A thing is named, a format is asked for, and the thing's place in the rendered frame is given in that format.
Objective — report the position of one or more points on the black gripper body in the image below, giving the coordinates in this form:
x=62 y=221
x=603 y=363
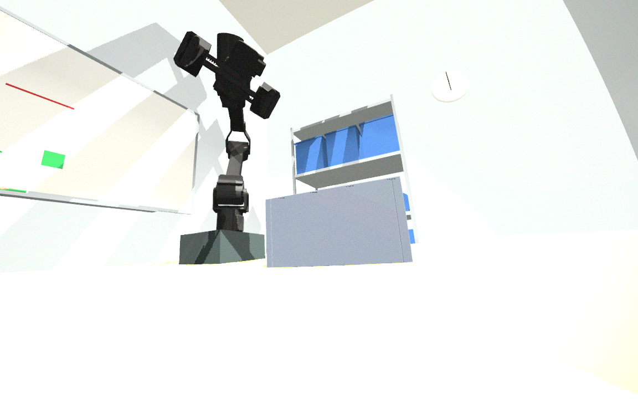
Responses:
x=230 y=80

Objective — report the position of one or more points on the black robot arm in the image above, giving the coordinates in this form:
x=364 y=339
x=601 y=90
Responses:
x=229 y=189

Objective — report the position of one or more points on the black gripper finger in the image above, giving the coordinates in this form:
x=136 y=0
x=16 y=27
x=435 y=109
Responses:
x=196 y=54
x=262 y=99

